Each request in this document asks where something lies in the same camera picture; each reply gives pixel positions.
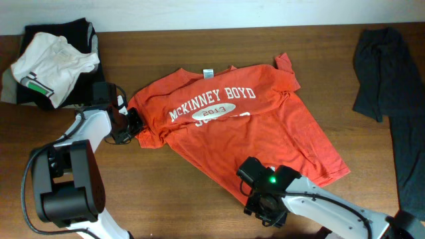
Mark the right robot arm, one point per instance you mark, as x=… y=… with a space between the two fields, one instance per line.
x=276 y=193

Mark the dark grey garment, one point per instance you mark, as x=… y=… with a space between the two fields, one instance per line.
x=391 y=86

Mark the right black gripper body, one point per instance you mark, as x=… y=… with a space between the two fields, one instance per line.
x=274 y=216

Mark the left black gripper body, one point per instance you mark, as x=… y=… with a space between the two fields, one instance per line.
x=130 y=124

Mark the grey folded garment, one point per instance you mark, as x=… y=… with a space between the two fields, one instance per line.
x=8 y=88

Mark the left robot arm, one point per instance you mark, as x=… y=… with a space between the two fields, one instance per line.
x=67 y=185

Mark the white folded t-shirt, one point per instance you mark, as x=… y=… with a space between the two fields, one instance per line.
x=51 y=67

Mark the red printed t-shirt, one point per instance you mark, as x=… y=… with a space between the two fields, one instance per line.
x=217 y=123

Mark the black folded garment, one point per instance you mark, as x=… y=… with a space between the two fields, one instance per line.
x=79 y=36

